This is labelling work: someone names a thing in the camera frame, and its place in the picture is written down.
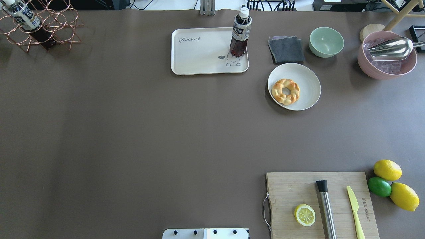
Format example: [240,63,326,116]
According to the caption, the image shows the braided glazed donut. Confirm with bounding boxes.
[271,78,300,105]

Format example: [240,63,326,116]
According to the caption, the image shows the white round plate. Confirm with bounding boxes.
[267,63,321,111]

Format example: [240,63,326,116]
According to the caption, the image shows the cream rabbit tray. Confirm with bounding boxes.
[171,27,249,75]

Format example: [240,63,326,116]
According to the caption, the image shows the tea bottle on tray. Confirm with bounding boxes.
[229,5,252,57]

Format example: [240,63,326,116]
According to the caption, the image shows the grey folded cloth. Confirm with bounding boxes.
[267,36,305,64]

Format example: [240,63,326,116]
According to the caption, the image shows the wooden cutting board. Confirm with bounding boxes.
[267,172,380,239]

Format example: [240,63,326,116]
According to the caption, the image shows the steel cylinder muddler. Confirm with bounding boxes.
[316,180,337,239]

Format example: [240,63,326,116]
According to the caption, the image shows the half lemon slice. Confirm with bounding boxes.
[294,204,316,227]

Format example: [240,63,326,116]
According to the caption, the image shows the mint green bowl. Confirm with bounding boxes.
[309,26,345,58]

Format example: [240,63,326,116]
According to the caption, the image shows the yellow plastic knife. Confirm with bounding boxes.
[346,186,365,239]

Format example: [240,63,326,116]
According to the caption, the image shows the pink bowl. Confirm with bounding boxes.
[357,31,417,80]

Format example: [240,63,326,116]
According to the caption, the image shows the green lime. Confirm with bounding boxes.
[367,177,392,197]

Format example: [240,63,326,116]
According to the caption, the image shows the yellow lemon near board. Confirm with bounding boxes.
[373,159,402,181]

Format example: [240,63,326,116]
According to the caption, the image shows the round wooden coaster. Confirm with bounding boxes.
[360,23,385,42]

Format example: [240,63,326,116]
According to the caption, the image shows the clear ice cubes pile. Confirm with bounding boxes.
[362,37,417,75]

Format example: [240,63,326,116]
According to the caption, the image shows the steel ice scoop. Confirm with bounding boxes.
[368,37,425,61]

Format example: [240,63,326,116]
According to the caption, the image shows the yellow lemon outer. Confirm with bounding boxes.
[390,183,420,211]

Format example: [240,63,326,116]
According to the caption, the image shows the wooden stand legs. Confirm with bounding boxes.
[382,0,425,31]

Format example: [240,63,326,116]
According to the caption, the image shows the tea bottle in rack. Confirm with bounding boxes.
[1,0,56,49]

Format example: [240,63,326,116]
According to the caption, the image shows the grey table clamp bracket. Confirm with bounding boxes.
[200,0,216,16]

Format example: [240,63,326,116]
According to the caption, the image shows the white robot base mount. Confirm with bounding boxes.
[162,227,250,239]

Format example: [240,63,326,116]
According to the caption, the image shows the copper wire bottle rack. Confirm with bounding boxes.
[1,0,84,53]

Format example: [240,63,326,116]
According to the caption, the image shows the black square frame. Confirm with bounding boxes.
[409,25,425,42]

